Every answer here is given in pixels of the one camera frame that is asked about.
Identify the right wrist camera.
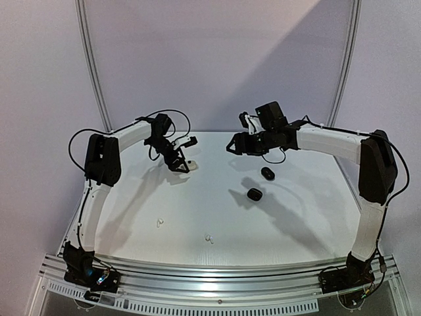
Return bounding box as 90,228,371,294
239,112,261,135

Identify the white earbud charging case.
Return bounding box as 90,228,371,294
187,160,198,171

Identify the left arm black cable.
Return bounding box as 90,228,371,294
67,109,192,251

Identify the aluminium frame post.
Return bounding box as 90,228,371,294
327,0,362,127
75,0,112,132

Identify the small black charging case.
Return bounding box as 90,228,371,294
247,188,263,201

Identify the large black charging case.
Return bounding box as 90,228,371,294
260,167,275,181

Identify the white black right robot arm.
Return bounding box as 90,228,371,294
226,101,397,287

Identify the right aluminium frame post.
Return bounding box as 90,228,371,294
327,0,362,127

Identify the perforated metal cable tray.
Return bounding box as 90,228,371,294
39,280,320,315

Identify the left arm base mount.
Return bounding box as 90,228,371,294
64,263,121,302

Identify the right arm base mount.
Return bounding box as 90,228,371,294
318,261,375,294

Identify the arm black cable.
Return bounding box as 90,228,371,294
262,115,411,297
67,109,192,251

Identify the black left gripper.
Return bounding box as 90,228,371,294
147,136,190,173

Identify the front aluminium rail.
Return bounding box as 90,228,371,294
39,255,398,305

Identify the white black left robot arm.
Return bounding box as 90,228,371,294
63,110,197,286

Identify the left aluminium frame post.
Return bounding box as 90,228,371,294
75,0,112,132

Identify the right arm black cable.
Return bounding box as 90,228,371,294
262,115,411,297

